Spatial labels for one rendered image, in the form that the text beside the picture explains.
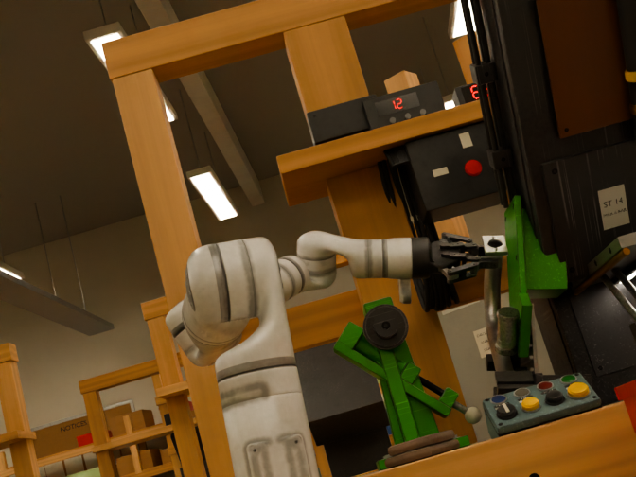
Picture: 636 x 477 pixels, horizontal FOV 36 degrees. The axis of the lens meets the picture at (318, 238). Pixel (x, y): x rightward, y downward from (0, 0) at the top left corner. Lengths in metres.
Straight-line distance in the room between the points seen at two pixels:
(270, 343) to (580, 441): 0.51
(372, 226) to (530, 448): 0.79
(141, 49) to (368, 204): 0.61
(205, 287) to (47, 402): 11.31
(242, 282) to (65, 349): 11.30
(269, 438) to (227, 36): 1.29
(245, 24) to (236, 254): 1.16
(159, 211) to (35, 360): 10.44
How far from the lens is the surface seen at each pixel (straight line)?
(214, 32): 2.23
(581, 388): 1.45
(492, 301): 1.84
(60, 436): 12.30
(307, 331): 2.11
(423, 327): 2.02
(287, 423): 1.10
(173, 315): 1.54
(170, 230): 2.09
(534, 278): 1.69
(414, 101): 2.05
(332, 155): 1.98
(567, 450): 1.42
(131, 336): 12.18
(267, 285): 1.12
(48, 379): 12.42
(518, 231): 1.69
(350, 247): 1.76
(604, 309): 1.87
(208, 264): 1.12
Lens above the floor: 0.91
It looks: 13 degrees up
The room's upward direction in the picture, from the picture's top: 16 degrees counter-clockwise
